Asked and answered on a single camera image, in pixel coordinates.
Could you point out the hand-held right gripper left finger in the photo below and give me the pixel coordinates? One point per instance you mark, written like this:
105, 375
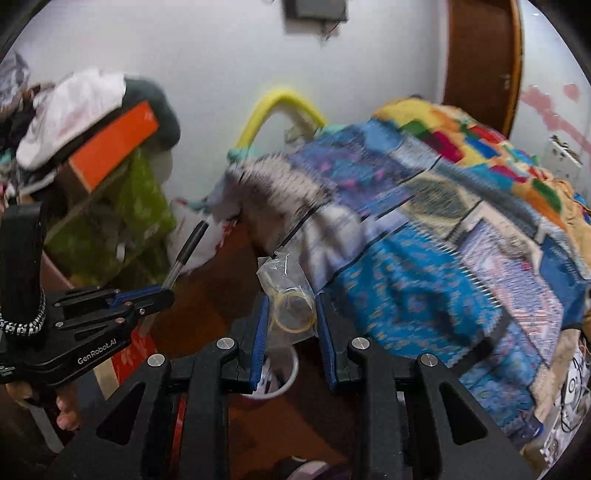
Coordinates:
259, 341

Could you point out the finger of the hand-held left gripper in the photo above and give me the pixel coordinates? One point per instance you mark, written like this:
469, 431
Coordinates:
154, 305
138, 294

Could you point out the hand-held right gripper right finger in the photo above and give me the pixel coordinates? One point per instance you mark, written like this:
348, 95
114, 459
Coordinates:
327, 341

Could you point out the white bin with red base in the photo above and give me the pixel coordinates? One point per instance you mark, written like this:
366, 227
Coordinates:
281, 378

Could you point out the clear bag of rubber bands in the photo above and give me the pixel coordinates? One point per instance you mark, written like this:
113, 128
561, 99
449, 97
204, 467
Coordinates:
286, 277

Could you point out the black and silver pen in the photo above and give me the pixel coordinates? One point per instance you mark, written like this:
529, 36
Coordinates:
189, 244

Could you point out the person's left hand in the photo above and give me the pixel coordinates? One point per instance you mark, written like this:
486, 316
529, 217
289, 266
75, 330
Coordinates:
69, 413

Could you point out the red paper bag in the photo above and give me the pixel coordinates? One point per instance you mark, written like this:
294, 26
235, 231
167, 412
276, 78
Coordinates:
136, 355

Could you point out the white plastic bag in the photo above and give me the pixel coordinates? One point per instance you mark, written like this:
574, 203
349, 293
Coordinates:
184, 221

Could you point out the green patterned bag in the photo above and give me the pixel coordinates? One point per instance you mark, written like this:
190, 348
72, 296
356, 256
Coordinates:
124, 207

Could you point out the blue patchwork blanket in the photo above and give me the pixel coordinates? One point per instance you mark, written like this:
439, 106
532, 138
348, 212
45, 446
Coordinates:
415, 286

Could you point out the orange box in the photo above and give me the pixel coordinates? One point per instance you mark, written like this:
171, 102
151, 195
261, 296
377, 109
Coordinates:
115, 143

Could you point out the mixed clothes pile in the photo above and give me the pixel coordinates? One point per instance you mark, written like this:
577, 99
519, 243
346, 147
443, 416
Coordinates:
18, 106

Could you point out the teal cloth strip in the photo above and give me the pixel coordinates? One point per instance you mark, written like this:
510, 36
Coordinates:
240, 154

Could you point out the dark green cushion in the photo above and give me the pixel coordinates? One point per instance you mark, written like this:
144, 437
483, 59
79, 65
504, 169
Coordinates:
159, 110

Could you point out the multicoloured patch quilt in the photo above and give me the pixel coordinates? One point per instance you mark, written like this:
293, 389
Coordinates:
443, 134

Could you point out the white tray box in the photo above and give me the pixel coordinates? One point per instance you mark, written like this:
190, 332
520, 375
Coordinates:
572, 392

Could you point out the tan blanket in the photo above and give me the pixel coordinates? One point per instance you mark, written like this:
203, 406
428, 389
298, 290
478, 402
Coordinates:
572, 203

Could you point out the brown wooden door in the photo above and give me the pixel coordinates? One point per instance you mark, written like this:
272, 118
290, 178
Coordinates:
480, 60

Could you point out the pink heart stickers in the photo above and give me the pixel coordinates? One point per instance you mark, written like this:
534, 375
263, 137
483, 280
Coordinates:
549, 110

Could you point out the frosted sliding wardrobe door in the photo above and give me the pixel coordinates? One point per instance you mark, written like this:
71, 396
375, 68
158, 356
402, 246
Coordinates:
549, 55

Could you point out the yellow foam bed rail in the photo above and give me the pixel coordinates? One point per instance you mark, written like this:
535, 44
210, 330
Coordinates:
258, 110

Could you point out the small dark wall screen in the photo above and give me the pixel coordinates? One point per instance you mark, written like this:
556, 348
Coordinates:
314, 8

